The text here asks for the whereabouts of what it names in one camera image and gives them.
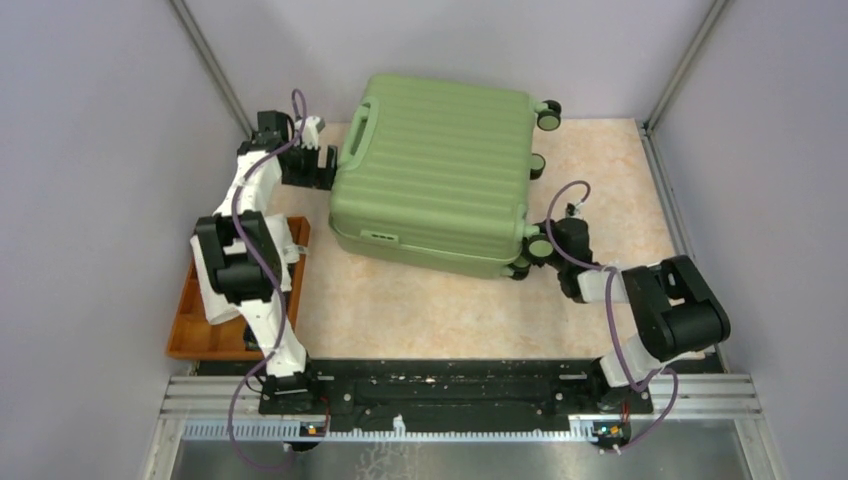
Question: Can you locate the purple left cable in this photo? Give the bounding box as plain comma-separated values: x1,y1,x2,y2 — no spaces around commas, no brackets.
227,88,311,473

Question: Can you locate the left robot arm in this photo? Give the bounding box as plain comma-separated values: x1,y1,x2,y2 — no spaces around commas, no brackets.
192,111,336,414

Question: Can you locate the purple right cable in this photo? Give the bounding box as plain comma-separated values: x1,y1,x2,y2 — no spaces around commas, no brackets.
544,180,681,456

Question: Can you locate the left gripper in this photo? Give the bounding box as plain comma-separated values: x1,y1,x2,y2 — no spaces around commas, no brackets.
285,141,343,192

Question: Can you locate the green suitcase blue lining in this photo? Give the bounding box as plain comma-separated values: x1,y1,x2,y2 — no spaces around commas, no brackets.
328,73,562,280

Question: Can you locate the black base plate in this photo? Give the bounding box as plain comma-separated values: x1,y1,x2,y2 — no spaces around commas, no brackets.
258,359,654,434

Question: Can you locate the white fluffy towel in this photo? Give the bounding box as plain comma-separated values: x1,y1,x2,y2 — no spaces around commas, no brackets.
190,214,300,325

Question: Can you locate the orange wooden tray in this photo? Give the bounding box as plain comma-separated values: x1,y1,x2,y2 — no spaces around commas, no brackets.
166,216,311,362

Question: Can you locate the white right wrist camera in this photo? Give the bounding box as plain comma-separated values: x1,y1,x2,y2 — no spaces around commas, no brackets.
565,201,584,218

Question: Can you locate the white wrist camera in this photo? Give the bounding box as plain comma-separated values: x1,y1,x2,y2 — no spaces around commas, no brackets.
294,116,326,150
565,201,584,218

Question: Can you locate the purple cable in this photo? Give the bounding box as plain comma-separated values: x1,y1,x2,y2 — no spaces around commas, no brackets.
227,88,311,473
544,180,681,456

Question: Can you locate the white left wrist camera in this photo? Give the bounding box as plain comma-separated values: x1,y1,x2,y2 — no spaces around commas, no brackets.
294,116,326,150

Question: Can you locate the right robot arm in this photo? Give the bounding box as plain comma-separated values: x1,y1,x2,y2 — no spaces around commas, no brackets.
526,217,731,412

